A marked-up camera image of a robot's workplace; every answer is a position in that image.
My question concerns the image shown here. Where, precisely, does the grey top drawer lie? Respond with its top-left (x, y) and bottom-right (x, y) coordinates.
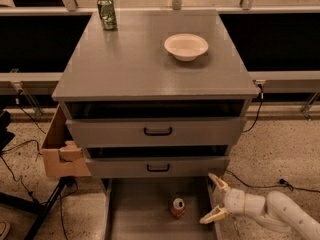
top-left (66, 118), bottom-right (246, 148)

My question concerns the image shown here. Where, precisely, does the white bowl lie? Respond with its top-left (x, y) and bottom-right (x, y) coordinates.
top-left (164, 34), bottom-right (209, 62)

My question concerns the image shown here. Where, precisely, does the black cabinet power cable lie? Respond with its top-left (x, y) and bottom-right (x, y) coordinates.
top-left (242, 82), bottom-right (264, 134)

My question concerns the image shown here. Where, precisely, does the black floor cable right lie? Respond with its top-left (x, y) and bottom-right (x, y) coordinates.
top-left (225, 169), bottom-right (320, 194)

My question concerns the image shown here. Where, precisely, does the grey open bottom drawer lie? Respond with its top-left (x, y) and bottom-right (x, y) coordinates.
top-left (103, 177), bottom-right (222, 240)

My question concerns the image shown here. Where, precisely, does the cardboard box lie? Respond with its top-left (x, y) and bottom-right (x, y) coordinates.
top-left (41, 107), bottom-right (90, 177)

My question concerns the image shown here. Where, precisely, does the metal railing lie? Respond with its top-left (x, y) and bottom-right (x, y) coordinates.
top-left (0, 0), bottom-right (320, 97)

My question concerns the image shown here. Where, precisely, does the grey middle drawer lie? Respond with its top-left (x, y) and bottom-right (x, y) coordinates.
top-left (86, 156), bottom-right (230, 178)

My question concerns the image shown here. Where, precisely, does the black tripod stand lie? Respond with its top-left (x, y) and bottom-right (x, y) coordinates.
top-left (0, 176), bottom-right (77, 240)

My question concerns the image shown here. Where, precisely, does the red coke can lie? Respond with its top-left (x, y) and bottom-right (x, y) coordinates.
top-left (170, 198), bottom-right (186, 219)

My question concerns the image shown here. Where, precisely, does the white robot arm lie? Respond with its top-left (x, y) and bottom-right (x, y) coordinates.
top-left (200, 173), bottom-right (320, 240)

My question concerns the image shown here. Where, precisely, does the green soda can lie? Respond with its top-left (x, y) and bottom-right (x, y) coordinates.
top-left (97, 0), bottom-right (117, 30)

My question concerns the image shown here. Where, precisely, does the black floor cable left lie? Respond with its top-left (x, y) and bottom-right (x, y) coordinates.
top-left (0, 90), bottom-right (48, 202)

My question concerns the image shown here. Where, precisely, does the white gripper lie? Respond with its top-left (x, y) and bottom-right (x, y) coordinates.
top-left (200, 173), bottom-right (266, 224)

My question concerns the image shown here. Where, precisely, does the black floor cable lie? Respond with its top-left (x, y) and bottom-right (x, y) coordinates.
top-left (225, 169), bottom-right (320, 194)
top-left (0, 90), bottom-right (48, 202)

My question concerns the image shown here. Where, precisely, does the grey drawer cabinet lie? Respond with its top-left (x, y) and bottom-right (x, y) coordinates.
top-left (51, 9), bottom-right (261, 185)

